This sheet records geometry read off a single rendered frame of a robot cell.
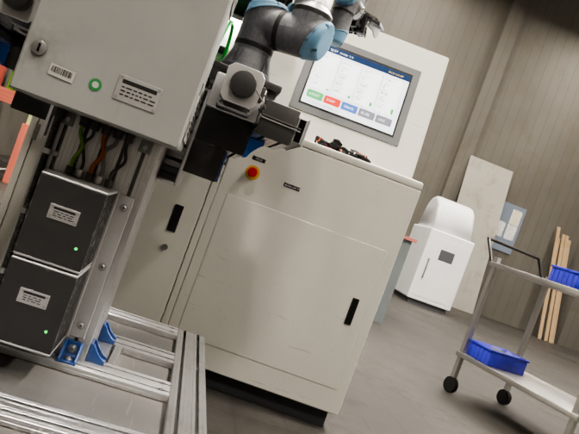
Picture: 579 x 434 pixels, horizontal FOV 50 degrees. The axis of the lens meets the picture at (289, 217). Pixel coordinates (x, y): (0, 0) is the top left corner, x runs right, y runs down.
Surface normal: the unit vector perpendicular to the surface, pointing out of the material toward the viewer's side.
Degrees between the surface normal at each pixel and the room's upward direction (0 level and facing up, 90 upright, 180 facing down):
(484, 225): 81
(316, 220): 90
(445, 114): 90
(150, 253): 90
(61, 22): 92
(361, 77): 76
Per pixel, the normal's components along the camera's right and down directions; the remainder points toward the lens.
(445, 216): 0.24, -0.23
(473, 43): 0.15, 0.07
